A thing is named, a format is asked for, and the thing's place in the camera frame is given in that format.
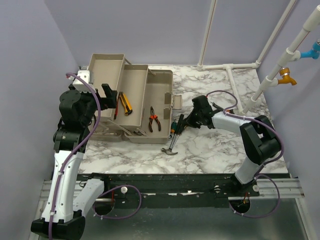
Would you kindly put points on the yellow plastic faucet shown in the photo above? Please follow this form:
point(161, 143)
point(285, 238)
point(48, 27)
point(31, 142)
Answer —
point(285, 77)

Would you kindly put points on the orange black pliers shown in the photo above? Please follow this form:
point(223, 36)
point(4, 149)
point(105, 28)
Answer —
point(153, 118)

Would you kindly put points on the red black utility knife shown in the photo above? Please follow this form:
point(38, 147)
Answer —
point(117, 108)

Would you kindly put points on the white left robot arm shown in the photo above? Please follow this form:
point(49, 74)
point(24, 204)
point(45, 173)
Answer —
point(64, 216)

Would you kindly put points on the black metal base frame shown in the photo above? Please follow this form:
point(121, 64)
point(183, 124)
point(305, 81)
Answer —
point(163, 191)

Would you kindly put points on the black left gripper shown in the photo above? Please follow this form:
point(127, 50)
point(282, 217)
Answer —
point(110, 101)

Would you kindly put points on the green handle screwdriver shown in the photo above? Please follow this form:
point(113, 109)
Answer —
point(173, 127)

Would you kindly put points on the orange screwdriver bit set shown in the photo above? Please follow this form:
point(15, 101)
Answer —
point(230, 111)

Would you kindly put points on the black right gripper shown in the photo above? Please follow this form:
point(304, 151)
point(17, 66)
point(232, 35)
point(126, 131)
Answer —
point(190, 121)

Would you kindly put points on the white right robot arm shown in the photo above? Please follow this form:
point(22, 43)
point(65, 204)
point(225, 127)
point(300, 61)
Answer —
point(259, 138)

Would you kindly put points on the blue plastic faucet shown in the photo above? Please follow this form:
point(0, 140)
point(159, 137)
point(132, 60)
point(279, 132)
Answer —
point(313, 53)

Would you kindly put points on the black handle claw hammer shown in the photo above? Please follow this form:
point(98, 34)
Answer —
point(169, 151)

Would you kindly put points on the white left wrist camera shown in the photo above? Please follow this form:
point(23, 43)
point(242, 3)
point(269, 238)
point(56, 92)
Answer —
point(83, 82)

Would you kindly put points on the beige plastic tool box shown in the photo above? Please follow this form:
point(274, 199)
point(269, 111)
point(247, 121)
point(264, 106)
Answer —
point(144, 87)

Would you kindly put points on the black yellow screwdriver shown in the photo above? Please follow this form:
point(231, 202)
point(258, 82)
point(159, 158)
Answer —
point(181, 125)

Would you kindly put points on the yellow utility knife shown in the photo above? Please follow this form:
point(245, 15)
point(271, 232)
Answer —
point(128, 110)

